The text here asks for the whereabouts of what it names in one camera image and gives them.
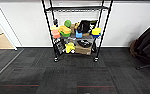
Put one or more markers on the yellow plush toy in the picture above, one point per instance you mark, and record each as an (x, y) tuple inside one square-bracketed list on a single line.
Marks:
[(70, 47)]

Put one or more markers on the brown cardboard box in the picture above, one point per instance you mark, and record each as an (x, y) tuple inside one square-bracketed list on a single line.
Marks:
[(83, 50)]

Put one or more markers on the blue cup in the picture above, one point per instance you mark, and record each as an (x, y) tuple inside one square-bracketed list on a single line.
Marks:
[(78, 34)]

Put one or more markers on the black sign board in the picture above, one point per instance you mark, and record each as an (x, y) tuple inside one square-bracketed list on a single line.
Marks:
[(59, 46)]

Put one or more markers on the yellow orange toy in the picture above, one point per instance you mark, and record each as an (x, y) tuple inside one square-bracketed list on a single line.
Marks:
[(65, 31)]

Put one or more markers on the green ball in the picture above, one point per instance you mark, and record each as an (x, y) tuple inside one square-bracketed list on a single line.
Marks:
[(68, 23)]

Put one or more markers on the yellow and blue toy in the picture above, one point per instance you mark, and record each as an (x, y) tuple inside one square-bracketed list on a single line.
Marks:
[(96, 32)]

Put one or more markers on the white door frame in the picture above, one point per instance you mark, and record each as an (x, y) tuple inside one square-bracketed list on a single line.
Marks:
[(6, 31)]

